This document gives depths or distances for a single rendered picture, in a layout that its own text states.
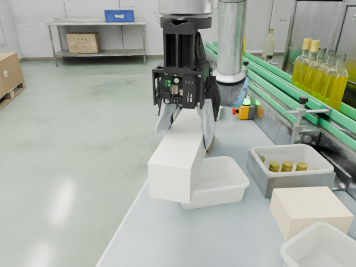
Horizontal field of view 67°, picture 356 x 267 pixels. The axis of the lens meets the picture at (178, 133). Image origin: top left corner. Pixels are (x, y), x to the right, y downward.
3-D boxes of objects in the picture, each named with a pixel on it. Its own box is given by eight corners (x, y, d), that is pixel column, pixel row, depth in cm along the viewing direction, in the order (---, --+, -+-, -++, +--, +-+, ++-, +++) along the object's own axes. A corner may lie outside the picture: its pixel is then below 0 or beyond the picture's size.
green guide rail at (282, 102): (298, 125, 101) (303, 106, 98) (296, 125, 101) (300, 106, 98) (205, 49, 257) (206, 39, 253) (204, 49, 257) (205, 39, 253)
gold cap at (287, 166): (283, 177, 92) (285, 166, 90) (278, 171, 95) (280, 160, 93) (293, 176, 92) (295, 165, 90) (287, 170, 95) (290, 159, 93)
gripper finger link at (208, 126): (201, 162, 43) (185, 109, 40) (206, 145, 48) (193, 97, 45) (220, 160, 42) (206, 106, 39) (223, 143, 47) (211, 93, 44)
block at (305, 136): (318, 147, 101) (322, 130, 98) (294, 148, 100) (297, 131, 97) (312, 142, 104) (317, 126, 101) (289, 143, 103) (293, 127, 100)
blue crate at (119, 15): (104, 21, 559) (103, 10, 549) (106, 20, 594) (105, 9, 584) (134, 21, 567) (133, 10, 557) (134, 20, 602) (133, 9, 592)
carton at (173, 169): (149, 196, 40) (147, 162, 37) (185, 128, 61) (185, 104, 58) (189, 203, 39) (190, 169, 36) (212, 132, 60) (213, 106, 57)
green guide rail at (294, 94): (317, 125, 102) (322, 105, 98) (314, 125, 102) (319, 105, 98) (213, 49, 258) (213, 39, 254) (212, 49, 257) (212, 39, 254)
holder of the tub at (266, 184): (345, 192, 87) (352, 172, 84) (264, 198, 85) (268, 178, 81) (316, 163, 103) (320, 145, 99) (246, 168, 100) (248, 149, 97)
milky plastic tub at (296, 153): (331, 192, 87) (338, 170, 83) (264, 197, 84) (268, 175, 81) (303, 163, 102) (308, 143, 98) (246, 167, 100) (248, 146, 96)
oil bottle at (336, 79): (335, 124, 104) (352, 68, 94) (322, 124, 103) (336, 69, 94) (327, 118, 109) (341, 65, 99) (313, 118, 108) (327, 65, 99)
